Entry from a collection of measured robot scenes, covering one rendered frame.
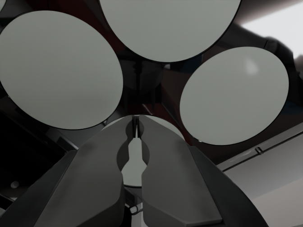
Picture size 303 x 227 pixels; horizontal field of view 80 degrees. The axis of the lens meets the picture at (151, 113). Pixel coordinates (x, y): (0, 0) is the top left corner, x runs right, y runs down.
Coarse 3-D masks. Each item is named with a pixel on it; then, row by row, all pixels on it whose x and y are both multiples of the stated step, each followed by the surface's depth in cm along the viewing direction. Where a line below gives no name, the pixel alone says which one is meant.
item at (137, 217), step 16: (0, 112) 19; (16, 128) 20; (32, 144) 22; (0, 160) 17; (0, 176) 16; (16, 176) 17; (0, 192) 16; (16, 192) 16; (128, 208) 29; (128, 224) 27
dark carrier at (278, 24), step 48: (48, 0) 12; (96, 0) 12; (240, 0) 13; (288, 0) 13; (288, 48) 15; (0, 96) 16; (144, 96) 16; (288, 96) 17; (48, 144) 18; (192, 144) 19; (240, 144) 20
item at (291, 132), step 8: (296, 128) 19; (280, 136) 19; (288, 136) 19; (296, 136) 19; (264, 144) 20; (272, 144) 19; (280, 144) 19; (248, 152) 20; (256, 152) 20; (264, 152) 20; (232, 160) 21; (240, 160) 20; (224, 168) 21; (136, 208) 24
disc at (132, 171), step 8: (160, 120) 17; (104, 128) 18; (168, 128) 18; (176, 128) 18; (136, 136) 18; (136, 144) 19; (136, 152) 19; (136, 160) 20; (128, 168) 20; (136, 168) 21; (144, 168) 21; (128, 176) 21; (136, 176) 21; (128, 184) 22; (136, 184) 22
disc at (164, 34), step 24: (120, 0) 13; (144, 0) 13; (168, 0) 13; (192, 0) 13; (216, 0) 13; (120, 24) 13; (144, 24) 13; (168, 24) 13; (192, 24) 14; (216, 24) 14; (144, 48) 14; (168, 48) 14; (192, 48) 14
